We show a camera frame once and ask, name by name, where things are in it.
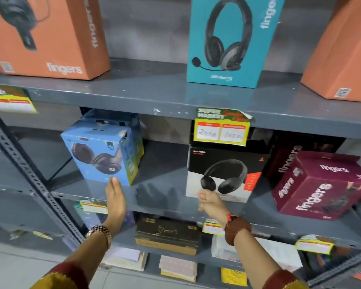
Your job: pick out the person's right forearm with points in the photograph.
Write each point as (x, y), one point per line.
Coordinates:
(254, 258)

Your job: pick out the maroon yellow right sleeve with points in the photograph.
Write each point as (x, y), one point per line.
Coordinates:
(284, 282)

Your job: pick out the dark brown flat box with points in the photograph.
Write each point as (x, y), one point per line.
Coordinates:
(167, 234)

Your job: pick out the maroon yellow left sleeve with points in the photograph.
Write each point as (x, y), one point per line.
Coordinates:
(61, 278)

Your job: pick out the white flat box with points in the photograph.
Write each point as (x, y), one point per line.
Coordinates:
(285, 252)

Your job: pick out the red wrist thread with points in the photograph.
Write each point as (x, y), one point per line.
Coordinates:
(229, 217)

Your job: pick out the pale paper packet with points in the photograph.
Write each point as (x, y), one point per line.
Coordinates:
(125, 258)

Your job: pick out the grey metal shelving rack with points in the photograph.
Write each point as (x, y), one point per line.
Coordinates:
(156, 93)

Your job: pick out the blue headphone box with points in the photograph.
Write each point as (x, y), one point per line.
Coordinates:
(114, 115)
(96, 153)

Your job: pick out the person's right hand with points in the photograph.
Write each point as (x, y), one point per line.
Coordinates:
(215, 206)

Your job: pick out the beige paper packet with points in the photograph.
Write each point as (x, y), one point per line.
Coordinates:
(177, 267)

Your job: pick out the person's left fingers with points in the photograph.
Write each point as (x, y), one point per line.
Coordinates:
(113, 188)

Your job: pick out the black white headphone box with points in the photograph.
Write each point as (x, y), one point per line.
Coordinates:
(225, 174)

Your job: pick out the maroon headphone box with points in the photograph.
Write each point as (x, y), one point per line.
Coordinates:
(285, 156)
(319, 186)

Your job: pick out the person's right fingers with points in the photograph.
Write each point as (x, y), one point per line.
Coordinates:
(205, 197)

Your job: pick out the maroon yellow sleeve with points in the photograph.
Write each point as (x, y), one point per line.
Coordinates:
(61, 278)
(284, 282)

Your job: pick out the gold wristwatch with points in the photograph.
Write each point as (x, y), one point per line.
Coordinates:
(100, 231)

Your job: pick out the yellow packet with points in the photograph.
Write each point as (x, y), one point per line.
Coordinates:
(234, 277)

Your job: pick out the orange headphone box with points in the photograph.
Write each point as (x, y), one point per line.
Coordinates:
(57, 33)
(343, 51)

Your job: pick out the person's left hand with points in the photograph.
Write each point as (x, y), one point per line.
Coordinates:
(115, 204)

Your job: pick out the person's left forearm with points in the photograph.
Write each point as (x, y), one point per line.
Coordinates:
(90, 252)

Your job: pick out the green yellow price label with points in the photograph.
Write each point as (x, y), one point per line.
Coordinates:
(212, 228)
(314, 246)
(9, 100)
(222, 129)
(93, 207)

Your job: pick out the teal headset box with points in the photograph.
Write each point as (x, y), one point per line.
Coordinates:
(231, 36)

